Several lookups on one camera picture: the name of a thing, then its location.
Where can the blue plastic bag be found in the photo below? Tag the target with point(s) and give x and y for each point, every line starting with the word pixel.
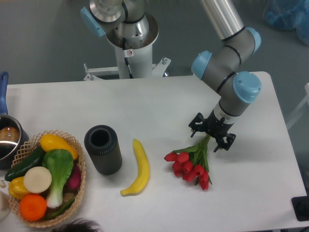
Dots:
pixel 289 15

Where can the green bok choy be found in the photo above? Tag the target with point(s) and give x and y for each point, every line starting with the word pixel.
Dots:
pixel 59 162

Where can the yellow bell pepper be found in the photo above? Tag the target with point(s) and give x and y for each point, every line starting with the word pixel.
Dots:
pixel 17 188

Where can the woven wicker basket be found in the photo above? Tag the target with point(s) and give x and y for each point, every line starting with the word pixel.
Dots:
pixel 23 152

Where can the yellow banana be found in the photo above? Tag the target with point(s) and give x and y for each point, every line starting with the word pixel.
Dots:
pixel 141 181

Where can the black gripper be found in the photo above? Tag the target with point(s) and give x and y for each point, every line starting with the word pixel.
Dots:
pixel 217 125

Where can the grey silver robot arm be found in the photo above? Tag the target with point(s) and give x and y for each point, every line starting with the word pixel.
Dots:
pixel 237 90

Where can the person's dark hair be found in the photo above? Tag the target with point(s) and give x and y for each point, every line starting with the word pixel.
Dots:
pixel 79 225

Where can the green bean pod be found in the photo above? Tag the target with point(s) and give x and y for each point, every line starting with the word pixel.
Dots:
pixel 61 210

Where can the purple red radish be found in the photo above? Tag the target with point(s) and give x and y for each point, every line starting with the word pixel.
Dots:
pixel 74 180

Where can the dark grey ribbed vase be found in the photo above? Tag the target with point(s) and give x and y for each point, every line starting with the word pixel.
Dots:
pixel 101 143

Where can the blue handled saucepan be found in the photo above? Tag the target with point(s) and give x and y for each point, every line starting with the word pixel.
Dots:
pixel 12 135

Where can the white round radish slice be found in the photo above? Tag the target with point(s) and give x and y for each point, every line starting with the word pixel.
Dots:
pixel 37 179

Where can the red tulip bouquet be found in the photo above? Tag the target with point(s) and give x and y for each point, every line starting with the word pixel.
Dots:
pixel 191 163

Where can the black device at table edge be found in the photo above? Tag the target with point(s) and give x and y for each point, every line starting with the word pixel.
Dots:
pixel 301 207

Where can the green cucumber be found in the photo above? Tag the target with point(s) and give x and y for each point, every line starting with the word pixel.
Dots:
pixel 34 159

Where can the orange fruit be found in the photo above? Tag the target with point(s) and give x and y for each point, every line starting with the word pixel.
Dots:
pixel 32 207

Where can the yellow squash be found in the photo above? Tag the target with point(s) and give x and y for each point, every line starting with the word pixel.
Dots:
pixel 49 142

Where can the small white garlic piece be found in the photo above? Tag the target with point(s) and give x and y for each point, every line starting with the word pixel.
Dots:
pixel 2 184

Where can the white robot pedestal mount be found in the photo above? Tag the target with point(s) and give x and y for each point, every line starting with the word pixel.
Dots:
pixel 133 46

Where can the white frame at right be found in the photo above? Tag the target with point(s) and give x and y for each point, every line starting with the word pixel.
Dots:
pixel 299 110

